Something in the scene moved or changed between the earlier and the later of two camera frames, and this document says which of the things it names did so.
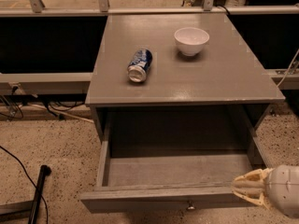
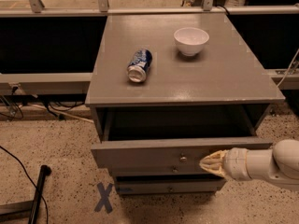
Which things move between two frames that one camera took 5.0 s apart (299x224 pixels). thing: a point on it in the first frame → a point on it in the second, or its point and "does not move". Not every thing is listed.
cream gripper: (284, 189) → (235, 163)
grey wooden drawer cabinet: (177, 83) does not move
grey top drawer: (163, 181) → (173, 136)
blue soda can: (140, 63) does not move
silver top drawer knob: (191, 207) → (183, 160)
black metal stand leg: (45, 171) does not move
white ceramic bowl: (191, 39) does not move
